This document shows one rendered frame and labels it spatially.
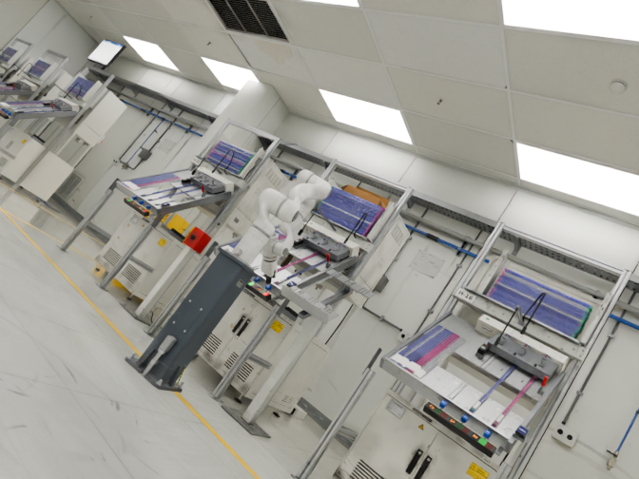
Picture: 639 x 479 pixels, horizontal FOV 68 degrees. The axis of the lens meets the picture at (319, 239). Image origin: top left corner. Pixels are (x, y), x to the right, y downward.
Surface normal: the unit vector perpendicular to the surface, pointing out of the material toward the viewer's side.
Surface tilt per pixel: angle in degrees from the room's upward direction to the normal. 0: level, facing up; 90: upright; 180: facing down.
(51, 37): 90
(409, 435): 90
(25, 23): 90
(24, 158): 90
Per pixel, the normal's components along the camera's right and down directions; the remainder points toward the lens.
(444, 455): -0.39, -0.46
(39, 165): 0.72, 0.38
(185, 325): -0.21, -0.36
